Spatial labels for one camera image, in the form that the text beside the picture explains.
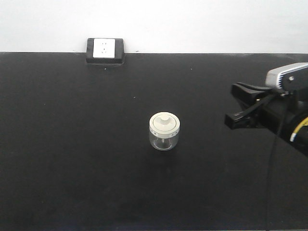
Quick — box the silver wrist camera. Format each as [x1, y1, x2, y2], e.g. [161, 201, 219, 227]
[265, 63, 308, 93]

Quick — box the black white power outlet box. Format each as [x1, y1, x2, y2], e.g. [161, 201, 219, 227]
[86, 38, 125, 64]

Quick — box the yellow white wire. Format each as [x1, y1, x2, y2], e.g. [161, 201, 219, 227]
[290, 117, 308, 142]

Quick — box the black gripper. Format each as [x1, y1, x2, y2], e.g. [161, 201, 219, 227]
[224, 82, 308, 156]

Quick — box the grey cable at right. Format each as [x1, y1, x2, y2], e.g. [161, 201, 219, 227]
[265, 91, 289, 231]

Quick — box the glass jar with cream lid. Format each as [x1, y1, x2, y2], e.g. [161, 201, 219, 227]
[149, 112, 180, 151]

